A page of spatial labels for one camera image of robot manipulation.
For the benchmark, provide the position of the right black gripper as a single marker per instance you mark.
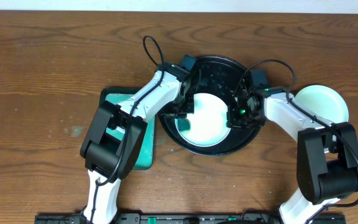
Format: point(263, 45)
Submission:
point(232, 121)

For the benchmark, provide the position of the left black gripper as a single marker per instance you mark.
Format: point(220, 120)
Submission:
point(181, 109)

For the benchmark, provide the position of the dark green sponge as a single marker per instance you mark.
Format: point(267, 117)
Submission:
point(183, 125)

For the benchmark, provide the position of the white plate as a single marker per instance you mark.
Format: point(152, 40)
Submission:
point(208, 122)

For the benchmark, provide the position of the light green plate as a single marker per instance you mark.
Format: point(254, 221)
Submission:
point(325, 102)

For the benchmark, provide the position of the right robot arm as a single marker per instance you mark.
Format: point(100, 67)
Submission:
point(327, 152)

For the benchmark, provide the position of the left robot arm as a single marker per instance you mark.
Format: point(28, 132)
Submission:
point(113, 142)

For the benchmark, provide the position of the black round tray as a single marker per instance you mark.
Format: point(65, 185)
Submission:
point(218, 76)

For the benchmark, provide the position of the green rectangular soapy tray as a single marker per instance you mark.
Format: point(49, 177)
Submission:
point(117, 94)

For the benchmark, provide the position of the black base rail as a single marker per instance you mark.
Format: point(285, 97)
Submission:
point(249, 216)

